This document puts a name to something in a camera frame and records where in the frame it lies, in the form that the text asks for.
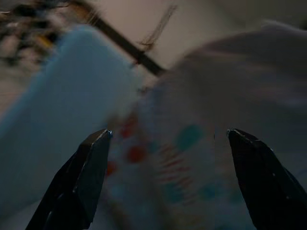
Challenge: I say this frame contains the pale blue plastic chair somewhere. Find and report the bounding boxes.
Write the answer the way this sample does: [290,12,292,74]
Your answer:
[0,23,144,216]

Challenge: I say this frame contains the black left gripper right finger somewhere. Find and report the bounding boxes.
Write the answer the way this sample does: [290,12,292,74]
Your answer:
[226,128,307,230]

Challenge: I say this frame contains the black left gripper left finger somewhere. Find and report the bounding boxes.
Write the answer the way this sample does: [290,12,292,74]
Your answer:
[25,128,114,230]

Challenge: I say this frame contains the pink patterned pillow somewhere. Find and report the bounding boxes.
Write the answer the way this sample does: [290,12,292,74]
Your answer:
[105,21,307,230]

